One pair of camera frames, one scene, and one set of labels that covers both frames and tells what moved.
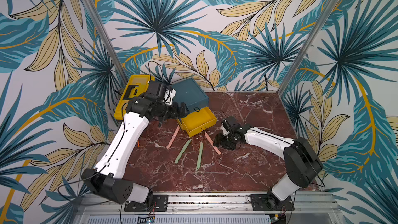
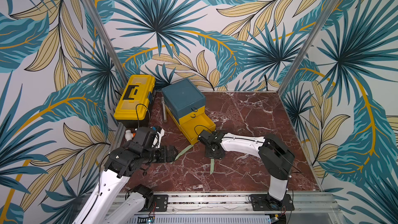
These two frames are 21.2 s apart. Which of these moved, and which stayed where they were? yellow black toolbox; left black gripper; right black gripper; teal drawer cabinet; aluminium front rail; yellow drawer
Moved: left black gripper; yellow drawer; right black gripper
Stayed: yellow black toolbox; aluminium front rail; teal drawer cabinet
